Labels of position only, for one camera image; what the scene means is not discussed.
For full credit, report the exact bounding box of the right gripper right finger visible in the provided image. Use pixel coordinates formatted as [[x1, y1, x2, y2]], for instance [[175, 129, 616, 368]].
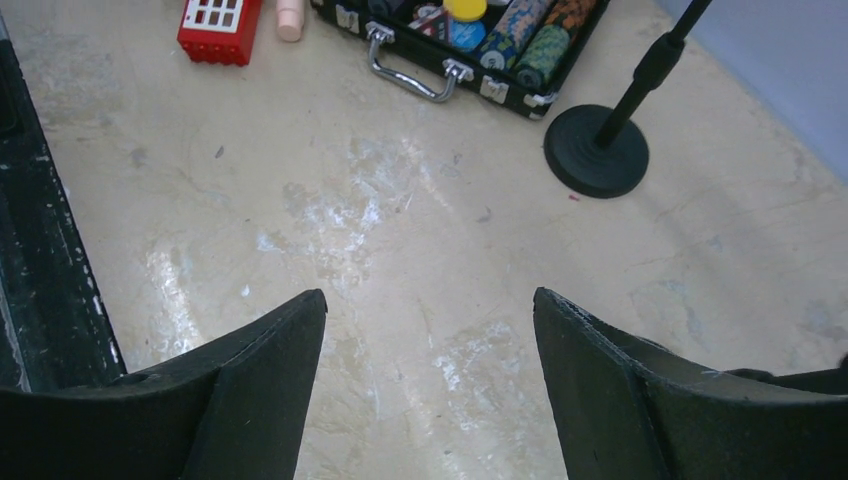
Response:
[[533, 287, 847, 479]]

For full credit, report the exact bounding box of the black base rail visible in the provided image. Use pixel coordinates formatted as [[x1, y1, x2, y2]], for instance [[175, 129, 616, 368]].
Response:
[[1, 30, 126, 393]]

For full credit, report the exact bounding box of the blue poker chip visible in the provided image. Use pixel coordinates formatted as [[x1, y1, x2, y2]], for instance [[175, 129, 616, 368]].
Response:
[[449, 19, 487, 52]]

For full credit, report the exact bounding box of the red toy block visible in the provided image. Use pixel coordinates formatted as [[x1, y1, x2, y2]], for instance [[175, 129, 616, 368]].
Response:
[[177, 0, 262, 67]]

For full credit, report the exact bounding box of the yellow poker chip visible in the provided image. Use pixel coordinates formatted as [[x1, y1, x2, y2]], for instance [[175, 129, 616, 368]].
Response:
[[443, 0, 488, 22]]

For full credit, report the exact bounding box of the pink plastic cylinder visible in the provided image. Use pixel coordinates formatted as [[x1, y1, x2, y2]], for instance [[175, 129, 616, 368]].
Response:
[[276, 0, 306, 42]]

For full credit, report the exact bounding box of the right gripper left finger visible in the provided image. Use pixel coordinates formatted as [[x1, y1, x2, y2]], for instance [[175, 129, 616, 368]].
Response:
[[1, 289, 328, 479]]

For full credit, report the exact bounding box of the black poker chip case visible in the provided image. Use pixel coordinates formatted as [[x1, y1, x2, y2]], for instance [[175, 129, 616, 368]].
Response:
[[311, 1, 608, 120]]

